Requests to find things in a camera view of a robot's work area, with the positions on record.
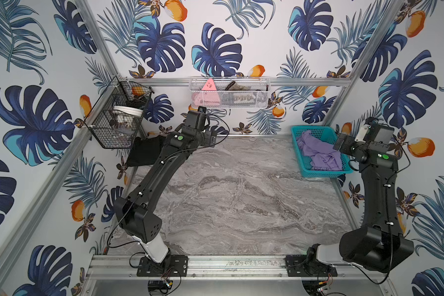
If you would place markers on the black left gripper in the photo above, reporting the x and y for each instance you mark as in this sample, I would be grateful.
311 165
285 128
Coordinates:
211 135

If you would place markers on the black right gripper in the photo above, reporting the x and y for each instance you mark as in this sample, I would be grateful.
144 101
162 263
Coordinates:
341 142

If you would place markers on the purple t-shirt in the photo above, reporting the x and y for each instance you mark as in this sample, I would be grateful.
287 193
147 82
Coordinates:
323 155

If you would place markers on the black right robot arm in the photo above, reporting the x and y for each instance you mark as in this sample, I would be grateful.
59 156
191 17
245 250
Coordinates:
379 243

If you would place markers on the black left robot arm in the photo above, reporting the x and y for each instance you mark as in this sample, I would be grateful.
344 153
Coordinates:
135 213

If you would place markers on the pink triangular item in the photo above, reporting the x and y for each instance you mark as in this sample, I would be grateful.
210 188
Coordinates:
208 96

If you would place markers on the teal plastic basket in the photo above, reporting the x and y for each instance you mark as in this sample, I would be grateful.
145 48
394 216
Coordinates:
325 134

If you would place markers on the white bowl in basket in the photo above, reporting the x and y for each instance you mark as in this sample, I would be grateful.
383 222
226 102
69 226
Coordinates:
129 111

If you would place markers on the folded black t-shirt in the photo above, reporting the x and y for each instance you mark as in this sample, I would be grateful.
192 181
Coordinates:
145 151

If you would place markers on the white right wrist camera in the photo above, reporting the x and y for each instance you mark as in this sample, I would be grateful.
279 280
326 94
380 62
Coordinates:
362 133

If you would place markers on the white wire wall basket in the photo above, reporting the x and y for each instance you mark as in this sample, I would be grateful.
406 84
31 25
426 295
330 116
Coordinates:
235 95

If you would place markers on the aluminium frame bar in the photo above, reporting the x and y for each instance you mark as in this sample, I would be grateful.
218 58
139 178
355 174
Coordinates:
179 82

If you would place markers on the black wire basket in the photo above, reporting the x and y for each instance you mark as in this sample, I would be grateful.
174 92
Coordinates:
114 129

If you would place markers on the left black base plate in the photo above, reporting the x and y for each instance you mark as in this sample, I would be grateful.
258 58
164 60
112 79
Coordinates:
173 265

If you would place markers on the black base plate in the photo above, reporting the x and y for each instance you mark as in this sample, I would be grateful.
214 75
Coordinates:
299 266
173 265

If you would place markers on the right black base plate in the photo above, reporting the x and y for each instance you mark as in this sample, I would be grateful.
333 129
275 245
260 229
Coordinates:
299 266

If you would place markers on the aluminium front rail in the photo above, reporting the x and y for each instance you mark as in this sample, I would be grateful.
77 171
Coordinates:
219 267

